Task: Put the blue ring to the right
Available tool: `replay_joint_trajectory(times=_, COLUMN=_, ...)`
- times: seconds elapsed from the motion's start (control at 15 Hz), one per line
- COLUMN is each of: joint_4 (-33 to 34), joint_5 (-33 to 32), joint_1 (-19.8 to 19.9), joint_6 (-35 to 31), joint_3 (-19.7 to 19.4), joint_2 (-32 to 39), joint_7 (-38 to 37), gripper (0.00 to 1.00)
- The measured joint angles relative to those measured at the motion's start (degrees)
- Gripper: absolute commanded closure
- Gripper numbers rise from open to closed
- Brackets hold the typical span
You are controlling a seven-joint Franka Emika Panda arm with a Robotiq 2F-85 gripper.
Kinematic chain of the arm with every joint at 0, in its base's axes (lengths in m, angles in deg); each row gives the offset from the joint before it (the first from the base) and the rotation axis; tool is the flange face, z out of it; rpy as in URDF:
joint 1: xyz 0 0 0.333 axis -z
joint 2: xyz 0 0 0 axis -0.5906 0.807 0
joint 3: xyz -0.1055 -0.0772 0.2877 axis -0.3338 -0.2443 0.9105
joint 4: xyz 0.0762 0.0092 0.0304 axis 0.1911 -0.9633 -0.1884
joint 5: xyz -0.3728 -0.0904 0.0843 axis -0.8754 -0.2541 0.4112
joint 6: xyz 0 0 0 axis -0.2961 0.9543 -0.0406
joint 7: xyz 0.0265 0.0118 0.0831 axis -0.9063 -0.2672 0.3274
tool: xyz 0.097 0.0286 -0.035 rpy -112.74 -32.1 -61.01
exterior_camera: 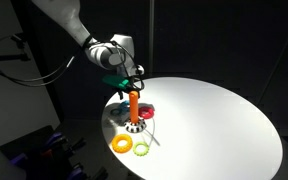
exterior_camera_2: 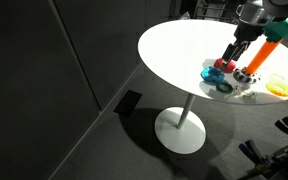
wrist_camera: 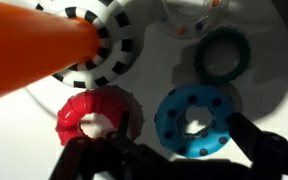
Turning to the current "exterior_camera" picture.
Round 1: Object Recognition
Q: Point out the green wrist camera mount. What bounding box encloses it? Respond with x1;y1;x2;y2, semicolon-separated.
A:
101;74;130;90

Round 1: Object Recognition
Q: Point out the yellow-green toothed ring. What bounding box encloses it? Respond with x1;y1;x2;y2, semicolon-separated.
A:
132;141;150;157

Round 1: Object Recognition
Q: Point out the clear transparent ring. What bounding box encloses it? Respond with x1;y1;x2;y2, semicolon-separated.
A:
103;115;120;128

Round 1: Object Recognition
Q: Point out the red toothed ring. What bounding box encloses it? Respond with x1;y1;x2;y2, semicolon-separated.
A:
137;106;155;120

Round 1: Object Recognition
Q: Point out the small teal ring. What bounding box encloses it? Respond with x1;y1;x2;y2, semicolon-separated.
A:
109;107;123;117

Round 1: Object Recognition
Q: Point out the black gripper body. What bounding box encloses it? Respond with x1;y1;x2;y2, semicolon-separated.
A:
121;65;146;93

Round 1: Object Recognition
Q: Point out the orange toothed ring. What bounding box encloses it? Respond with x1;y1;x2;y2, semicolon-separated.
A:
111;133;134;154

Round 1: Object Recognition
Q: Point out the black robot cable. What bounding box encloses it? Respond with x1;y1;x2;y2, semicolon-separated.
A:
0;34;85;88

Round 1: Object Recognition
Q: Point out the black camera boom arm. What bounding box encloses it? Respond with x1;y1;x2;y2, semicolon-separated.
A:
0;32;32;69

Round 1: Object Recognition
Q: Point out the blue toothed ring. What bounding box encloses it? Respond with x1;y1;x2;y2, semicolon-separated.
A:
117;100;132;113

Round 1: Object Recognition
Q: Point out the orange stacking peg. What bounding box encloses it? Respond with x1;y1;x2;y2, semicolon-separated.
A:
128;90;140;124

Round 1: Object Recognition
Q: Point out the grey vertical pole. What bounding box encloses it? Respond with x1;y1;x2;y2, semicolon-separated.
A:
148;0;156;75

